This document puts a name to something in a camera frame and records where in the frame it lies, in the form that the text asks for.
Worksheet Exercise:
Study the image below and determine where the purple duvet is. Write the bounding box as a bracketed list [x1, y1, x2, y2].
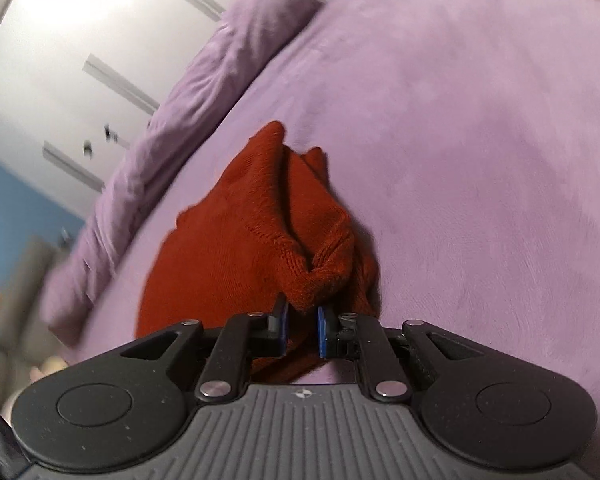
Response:
[40, 0, 323, 348]

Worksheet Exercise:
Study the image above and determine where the red knitted sweater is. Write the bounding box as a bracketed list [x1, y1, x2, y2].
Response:
[135, 122, 378, 382]

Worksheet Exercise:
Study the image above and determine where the white wardrobe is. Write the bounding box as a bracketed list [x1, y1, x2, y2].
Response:
[0, 0, 232, 217]

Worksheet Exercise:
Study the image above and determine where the grey headboard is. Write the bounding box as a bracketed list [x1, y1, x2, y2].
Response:
[0, 236, 67, 411]

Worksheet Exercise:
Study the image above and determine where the purple bed sheet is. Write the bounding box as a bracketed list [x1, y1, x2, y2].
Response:
[68, 0, 600, 477]

